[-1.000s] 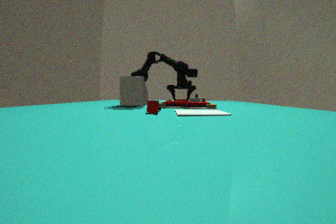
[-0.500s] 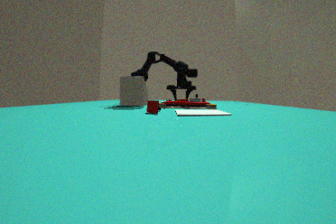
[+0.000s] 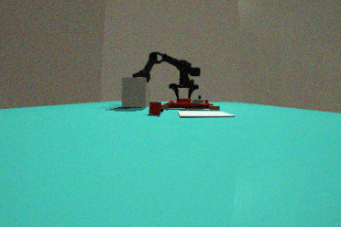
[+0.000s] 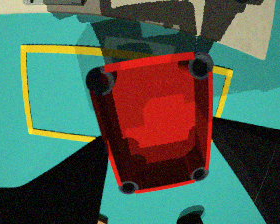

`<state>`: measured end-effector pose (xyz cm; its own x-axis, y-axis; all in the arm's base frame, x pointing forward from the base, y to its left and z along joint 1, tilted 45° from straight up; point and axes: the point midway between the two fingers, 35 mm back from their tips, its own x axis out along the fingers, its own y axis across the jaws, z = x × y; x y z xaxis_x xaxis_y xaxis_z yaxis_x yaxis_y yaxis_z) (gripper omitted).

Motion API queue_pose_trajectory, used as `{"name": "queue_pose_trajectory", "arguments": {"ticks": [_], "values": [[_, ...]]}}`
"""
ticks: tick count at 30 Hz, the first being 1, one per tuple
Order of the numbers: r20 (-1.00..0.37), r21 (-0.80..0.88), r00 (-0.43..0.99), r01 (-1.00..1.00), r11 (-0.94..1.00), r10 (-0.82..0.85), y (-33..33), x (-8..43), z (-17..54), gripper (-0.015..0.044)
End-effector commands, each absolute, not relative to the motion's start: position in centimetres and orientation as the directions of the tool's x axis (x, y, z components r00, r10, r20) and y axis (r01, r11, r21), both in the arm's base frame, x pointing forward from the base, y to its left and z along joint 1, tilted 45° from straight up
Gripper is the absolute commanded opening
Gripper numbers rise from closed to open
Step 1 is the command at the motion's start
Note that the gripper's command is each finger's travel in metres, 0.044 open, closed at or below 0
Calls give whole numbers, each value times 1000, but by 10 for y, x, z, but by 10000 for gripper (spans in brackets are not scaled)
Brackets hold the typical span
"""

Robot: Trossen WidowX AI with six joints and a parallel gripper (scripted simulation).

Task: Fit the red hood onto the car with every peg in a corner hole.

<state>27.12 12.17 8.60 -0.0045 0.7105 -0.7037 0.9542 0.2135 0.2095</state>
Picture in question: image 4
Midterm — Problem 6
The red hollow shell with corner bosses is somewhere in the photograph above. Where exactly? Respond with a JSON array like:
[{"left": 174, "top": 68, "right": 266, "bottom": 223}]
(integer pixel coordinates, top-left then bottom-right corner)
[{"left": 85, "top": 51, "right": 213, "bottom": 194}]

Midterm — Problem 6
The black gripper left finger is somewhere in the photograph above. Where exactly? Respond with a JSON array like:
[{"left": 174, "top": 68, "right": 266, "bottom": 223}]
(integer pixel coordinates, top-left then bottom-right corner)
[{"left": 0, "top": 135, "right": 109, "bottom": 224}]

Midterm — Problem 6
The black toy tyre with grey hub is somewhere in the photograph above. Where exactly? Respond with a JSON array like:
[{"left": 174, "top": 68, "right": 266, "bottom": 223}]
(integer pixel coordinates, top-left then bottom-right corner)
[{"left": 176, "top": 213, "right": 203, "bottom": 224}]

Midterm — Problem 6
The tan rectangular block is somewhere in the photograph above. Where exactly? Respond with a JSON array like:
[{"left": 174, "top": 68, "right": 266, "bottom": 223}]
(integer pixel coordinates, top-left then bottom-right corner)
[{"left": 97, "top": 216, "right": 108, "bottom": 224}]

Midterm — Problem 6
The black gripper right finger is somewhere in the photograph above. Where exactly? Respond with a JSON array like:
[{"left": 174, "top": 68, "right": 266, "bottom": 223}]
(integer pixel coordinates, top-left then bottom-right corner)
[{"left": 211, "top": 117, "right": 280, "bottom": 224}]

